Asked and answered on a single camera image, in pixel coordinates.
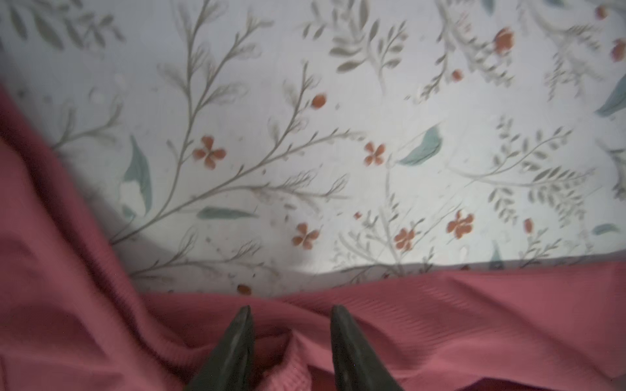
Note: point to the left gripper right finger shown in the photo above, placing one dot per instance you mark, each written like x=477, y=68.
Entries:
x=357, y=367

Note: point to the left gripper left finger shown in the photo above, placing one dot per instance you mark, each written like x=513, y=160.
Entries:
x=229, y=366

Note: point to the pink tank top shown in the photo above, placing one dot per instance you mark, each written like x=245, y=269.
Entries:
x=72, y=320

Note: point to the floral table mat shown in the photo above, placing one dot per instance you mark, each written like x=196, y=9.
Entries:
x=270, y=147

